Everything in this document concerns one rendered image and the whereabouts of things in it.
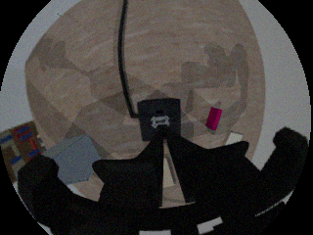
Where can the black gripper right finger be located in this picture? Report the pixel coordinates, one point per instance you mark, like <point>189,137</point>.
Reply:
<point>192,161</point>

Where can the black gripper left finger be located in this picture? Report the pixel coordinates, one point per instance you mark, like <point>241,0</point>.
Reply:
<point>147,168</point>

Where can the magenta rectangular block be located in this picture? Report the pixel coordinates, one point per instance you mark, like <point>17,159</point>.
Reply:
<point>213,118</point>

